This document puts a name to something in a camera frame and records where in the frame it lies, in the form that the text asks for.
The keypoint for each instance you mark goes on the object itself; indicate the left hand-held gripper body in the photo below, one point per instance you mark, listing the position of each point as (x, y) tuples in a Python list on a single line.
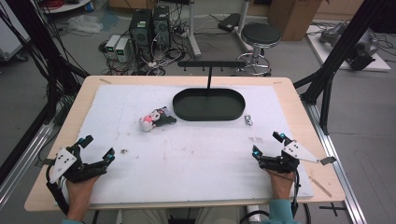
[(67, 161)]

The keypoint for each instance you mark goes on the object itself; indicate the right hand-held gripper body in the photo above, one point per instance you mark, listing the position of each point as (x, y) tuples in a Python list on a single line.
[(297, 151)]

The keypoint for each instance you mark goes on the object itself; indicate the black hook rack with tray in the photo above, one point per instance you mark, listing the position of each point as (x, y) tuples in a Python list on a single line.
[(208, 104)]

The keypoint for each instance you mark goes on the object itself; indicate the person's left hand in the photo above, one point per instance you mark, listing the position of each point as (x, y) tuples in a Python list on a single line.
[(80, 196)]

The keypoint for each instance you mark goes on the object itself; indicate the person's right hand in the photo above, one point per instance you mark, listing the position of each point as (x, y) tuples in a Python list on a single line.
[(281, 185)]

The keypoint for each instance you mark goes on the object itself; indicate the small metal clip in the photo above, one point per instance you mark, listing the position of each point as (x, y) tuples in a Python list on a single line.
[(248, 120)]

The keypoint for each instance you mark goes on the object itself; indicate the thin wooden stick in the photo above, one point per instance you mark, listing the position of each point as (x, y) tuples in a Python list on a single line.
[(320, 186)]

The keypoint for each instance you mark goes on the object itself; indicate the white foam mat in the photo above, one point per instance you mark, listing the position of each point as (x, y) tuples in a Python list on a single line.
[(193, 155)]

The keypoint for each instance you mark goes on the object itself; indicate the black round stool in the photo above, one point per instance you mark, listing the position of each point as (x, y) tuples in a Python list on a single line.
[(260, 46)]

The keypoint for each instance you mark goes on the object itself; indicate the white power supply unit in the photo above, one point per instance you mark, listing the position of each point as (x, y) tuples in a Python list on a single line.
[(112, 45), (122, 49)]

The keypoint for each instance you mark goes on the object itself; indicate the white desk leg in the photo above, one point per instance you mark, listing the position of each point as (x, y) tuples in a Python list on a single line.
[(243, 28), (193, 31)]

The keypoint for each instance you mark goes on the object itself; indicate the clear plastic bag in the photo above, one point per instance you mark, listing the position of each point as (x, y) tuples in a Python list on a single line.
[(85, 23)]

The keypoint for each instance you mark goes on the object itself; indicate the brown cardboard box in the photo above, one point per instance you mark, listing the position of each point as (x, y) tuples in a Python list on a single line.
[(292, 18)]

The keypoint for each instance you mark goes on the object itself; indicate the grey black device on board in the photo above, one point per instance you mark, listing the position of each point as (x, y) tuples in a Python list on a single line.
[(361, 49)]

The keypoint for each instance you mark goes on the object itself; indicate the white floor board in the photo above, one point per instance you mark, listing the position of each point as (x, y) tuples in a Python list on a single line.
[(379, 63)]

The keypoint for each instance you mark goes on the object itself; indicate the large black computer tower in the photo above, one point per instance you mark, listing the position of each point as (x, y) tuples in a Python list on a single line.
[(140, 32)]

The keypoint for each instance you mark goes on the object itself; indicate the black power adapter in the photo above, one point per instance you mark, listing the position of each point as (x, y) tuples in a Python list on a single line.
[(229, 22)]

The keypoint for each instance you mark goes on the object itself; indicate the small black computer tower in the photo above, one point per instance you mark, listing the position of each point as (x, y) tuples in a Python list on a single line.
[(162, 26)]

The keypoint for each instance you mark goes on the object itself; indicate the aluminium rail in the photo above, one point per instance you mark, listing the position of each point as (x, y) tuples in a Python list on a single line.
[(21, 161), (334, 161)]

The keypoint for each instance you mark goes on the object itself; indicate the black metal frame stand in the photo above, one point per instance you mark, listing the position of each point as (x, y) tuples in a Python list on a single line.
[(339, 53), (46, 53)]

